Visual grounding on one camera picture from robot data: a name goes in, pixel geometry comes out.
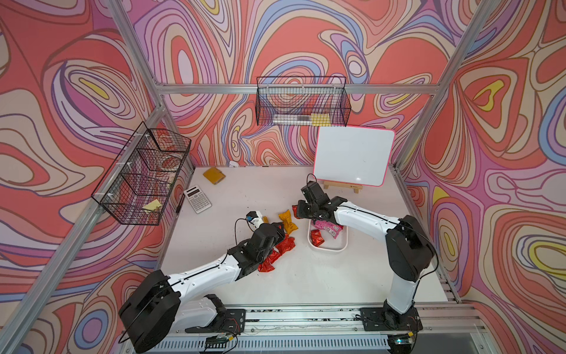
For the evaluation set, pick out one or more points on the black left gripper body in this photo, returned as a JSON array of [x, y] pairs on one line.
[[278, 236]]

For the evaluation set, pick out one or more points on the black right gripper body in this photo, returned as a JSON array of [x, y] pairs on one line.
[[306, 210]]

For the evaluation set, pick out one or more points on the pink tea bag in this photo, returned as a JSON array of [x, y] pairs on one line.
[[333, 229]]

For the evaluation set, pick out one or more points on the white plastic storage box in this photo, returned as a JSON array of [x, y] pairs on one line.
[[321, 241]]

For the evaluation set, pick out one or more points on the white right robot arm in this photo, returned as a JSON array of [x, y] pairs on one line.
[[409, 250]]

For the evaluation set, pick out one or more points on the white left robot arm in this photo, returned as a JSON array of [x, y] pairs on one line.
[[163, 304]]

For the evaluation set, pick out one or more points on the wooden easel stand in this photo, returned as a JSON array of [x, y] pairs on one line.
[[355, 187]]

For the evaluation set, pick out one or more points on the pink framed whiteboard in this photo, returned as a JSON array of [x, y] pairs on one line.
[[354, 155]]

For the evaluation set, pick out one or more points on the grey calculator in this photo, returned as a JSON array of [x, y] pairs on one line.
[[197, 199]]

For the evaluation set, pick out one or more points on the yellow square pad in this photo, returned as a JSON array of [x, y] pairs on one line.
[[214, 175]]

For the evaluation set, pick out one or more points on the yellow sticky notes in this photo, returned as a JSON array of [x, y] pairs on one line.
[[321, 120]]

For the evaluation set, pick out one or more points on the black marker pen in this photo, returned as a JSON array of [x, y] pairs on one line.
[[180, 203]]

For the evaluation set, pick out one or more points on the green circuit board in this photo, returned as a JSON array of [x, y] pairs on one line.
[[218, 341]]

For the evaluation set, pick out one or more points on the yellow note in left basket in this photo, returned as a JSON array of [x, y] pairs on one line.
[[153, 206]]

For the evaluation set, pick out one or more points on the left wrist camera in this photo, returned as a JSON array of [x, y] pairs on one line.
[[255, 218]]

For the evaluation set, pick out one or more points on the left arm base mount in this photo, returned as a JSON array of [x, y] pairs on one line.
[[209, 315]]

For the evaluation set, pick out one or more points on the black wire basket back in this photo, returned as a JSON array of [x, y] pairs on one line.
[[290, 100]]

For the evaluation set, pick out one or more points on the black wire basket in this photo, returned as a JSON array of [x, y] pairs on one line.
[[290, 100], [147, 168]]

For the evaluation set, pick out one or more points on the black wire basket left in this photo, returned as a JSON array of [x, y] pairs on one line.
[[147, 168]]

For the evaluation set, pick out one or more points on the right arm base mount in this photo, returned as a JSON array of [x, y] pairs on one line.
[[387, 319]]

